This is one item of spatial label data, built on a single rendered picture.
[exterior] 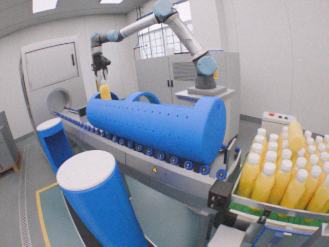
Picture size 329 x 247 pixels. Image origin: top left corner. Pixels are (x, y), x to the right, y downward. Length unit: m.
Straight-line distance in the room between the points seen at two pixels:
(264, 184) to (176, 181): 0.43
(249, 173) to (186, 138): 0.26
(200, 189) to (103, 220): 0.44
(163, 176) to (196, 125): 0.35
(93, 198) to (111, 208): 0.10
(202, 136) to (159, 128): 0.19
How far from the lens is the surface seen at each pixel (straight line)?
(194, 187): 0.75
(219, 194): 0.54
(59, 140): 1.85
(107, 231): 0.81
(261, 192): 0.56
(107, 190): 0.64
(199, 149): 0.59
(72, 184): 0.65
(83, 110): 1.62
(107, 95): 1.13
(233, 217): 0.62
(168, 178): 0.81
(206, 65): 0.93
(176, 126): 0.62
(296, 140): 0.63
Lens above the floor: 1.40
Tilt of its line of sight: 22 degrees down
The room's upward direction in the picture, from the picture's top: 7 degrees counter-clockwise
